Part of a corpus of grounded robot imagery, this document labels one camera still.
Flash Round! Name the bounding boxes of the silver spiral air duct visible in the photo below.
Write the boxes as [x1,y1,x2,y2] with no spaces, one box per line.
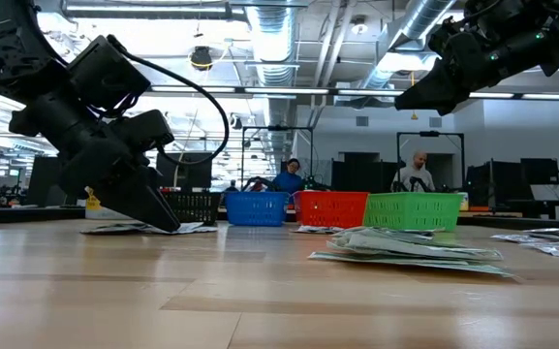
[356,0,457,91]
[245,0,302,88]

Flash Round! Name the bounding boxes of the black ceiling dome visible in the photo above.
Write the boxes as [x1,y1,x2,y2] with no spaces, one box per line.
[190,46,214,73]

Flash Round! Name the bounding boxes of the red plastic basket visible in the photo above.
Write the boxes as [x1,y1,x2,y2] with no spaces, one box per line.
[292,190,371,230]

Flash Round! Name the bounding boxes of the black plastic basket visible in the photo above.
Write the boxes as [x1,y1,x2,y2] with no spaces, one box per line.
[162,191,223,227]

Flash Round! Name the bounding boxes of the small black monitor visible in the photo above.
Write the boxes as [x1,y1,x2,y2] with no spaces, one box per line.
[520,157,559,186]

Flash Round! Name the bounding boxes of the large black monitor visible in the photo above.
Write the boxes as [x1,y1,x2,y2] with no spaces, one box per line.
[466,161,522,210]

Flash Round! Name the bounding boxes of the white wipes canister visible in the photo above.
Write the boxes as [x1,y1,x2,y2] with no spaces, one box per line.
[83,186,133,221]

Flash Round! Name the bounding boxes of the green plastic basket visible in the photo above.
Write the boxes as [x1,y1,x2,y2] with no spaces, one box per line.
[363,192,465,233]

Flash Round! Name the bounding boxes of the pile of paper banknotes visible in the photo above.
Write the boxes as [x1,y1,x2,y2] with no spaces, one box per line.
[307,250,515,279]

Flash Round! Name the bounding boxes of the black left wrist camera cable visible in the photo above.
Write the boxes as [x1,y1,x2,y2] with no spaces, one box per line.
[107,34,231,166]

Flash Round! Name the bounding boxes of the yellow hanging tag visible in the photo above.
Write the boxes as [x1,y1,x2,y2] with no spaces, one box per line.
[408,71,419,121]

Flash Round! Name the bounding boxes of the person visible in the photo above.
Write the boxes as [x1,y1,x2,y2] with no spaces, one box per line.
[390,150,437,194]
[271,157,306,195]

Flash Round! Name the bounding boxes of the blue plastic basket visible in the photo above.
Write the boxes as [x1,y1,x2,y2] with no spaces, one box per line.
[224,191,291,228]

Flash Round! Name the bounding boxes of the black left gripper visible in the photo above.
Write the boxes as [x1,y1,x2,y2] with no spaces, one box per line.
[10,94,182,233]

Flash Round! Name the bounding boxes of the black gantry frame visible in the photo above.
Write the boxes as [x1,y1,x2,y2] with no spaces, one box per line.
[395,130,466,193]
[240,124,315,191]

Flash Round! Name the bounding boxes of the black partition panel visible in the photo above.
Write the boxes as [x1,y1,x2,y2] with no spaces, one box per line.
[330,159,399,194]

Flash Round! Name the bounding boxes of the black aluminium table frame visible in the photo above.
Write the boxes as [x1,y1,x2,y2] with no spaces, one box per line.
[0,206,559,231]

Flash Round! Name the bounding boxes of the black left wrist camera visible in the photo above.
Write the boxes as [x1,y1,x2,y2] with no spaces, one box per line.
[108,109,176,157]

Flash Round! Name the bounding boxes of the black computer monitor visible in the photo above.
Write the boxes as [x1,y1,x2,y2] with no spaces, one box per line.
[156,151,214,193]

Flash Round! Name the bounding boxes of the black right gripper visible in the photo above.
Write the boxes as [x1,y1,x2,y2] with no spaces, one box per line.
[393,18,559,116]

